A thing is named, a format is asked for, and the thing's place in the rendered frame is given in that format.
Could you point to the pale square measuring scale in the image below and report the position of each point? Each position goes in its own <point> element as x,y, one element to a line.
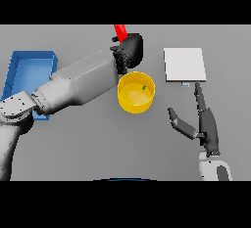
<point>184,64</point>

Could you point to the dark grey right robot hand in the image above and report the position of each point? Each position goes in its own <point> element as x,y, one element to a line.
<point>207,124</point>

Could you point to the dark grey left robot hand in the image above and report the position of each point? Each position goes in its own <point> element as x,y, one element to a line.
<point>131,51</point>

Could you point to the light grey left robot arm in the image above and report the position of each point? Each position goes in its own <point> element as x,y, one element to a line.
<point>81,78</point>

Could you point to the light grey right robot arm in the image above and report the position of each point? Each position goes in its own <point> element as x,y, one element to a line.
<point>212,170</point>

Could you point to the green nut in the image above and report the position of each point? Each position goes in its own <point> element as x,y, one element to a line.
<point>143,87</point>

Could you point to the yellow bowl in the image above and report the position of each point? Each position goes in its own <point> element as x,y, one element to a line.
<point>136,93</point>

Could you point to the red beaker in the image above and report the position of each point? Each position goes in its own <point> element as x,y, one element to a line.
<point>121,32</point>

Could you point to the blue tray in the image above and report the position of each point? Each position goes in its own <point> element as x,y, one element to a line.
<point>27,75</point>

